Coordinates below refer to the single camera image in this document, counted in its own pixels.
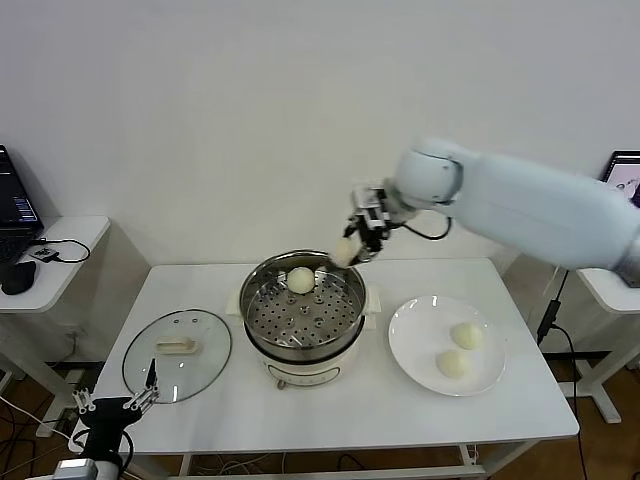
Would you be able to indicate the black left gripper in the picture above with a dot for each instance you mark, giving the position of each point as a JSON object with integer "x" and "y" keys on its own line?
{"x": 107, "y": 415}

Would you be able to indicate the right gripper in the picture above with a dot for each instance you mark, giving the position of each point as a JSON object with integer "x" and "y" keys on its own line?
{"x": 375, "y": 212}

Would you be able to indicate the white steamed baozi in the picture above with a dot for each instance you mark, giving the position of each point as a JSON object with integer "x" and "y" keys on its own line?
{"x": 343, "y": 254}
{"x": 467, "y": 335}
{"x": 300, "y": 280}
{"x": 452, "y": 363}

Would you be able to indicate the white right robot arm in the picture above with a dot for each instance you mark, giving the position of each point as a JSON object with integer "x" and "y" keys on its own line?
{"x": 525, "y": 200}

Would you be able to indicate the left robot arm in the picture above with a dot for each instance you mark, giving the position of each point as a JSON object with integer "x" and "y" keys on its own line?
{"x": 95, "y": 470}

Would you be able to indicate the stainless steel steamer basket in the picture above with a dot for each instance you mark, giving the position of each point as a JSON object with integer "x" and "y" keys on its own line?
{"x": 300, "y": 320}

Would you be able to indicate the white round plate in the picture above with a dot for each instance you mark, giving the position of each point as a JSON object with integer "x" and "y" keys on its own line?
{"x": 425, "y": 360}

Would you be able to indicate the black computer mouse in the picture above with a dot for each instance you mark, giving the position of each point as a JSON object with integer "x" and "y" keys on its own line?
{"x": 17, "y": 280}

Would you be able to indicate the white side table with mouse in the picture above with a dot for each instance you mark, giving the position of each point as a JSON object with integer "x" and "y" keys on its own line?
{"x": 70, "y": 240}

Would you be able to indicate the black laptop with dark screen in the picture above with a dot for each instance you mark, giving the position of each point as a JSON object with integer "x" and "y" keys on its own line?
{"x": 15, "y": 200}

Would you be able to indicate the grey laptop with light windows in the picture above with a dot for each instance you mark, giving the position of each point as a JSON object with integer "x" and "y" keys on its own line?
{"x": 627, "y": 175}

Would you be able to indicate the white table frame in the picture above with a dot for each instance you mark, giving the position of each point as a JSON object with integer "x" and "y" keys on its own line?
{"x": 350, "y": 470}

